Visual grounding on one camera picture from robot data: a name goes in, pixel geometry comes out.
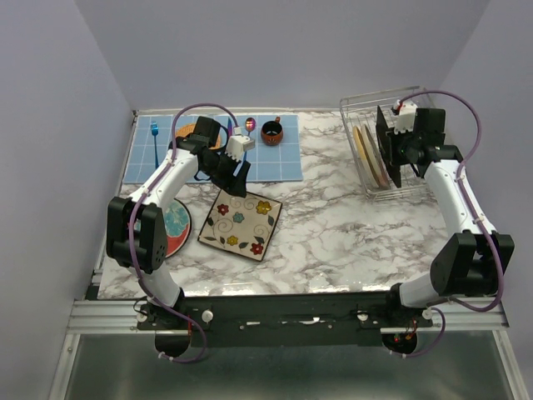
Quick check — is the wire dish rack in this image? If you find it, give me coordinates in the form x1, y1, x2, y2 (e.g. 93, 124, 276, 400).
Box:
340, 86, 432, 202

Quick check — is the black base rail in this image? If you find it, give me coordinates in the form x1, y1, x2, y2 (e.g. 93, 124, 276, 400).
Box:
137, 292, 432, 348

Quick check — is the iridescent knife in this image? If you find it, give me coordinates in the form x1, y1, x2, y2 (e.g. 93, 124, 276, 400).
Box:
227, 117, 234, 137

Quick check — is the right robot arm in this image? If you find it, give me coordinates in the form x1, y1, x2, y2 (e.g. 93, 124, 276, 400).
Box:
376, 101, 515, 327

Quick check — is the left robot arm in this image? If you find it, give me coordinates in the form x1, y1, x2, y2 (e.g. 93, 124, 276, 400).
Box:
106, 117, 255, 329

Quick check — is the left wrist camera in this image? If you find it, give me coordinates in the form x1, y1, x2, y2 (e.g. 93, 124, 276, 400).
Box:
224, 135, 255, 163

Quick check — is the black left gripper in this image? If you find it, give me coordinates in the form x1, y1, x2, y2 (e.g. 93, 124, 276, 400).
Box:
202, 147, 252, 198

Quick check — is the white floral plate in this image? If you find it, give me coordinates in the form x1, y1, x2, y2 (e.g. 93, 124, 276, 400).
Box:
197, 191, 282, 262

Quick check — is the brown ceramic mug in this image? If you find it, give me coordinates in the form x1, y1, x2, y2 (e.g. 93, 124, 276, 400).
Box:
261, 117, 284, 147

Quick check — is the aluminium frame extrusion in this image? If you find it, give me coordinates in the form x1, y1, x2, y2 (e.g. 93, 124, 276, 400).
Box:
66, 297, 142, 334

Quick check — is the teal and red plate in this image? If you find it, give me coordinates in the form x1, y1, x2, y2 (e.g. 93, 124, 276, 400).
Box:
163, 198, 192, 258

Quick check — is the brown rimmed plate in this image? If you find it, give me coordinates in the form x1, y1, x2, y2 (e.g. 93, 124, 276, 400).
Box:
361, 123, 390, 189

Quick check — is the blue grid placemat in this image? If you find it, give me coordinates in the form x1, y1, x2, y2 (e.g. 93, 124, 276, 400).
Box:
122, 113, 303, 184

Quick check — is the woven wicker coaster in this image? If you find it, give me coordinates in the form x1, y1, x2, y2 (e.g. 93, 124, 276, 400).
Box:
175, 123, 222, 150

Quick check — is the iridescent spoon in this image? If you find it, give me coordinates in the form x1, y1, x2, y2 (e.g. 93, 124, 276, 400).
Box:
243, 117, 257, 141

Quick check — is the blue fork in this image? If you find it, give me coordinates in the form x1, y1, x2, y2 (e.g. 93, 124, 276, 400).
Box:
150, 122, 159, 169

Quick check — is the yellow rimmed plate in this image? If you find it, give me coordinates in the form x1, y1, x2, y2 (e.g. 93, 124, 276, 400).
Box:
353, 126, 379, 188

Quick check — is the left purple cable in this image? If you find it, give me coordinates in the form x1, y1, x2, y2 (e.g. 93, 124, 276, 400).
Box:
127, 102, 239, 363

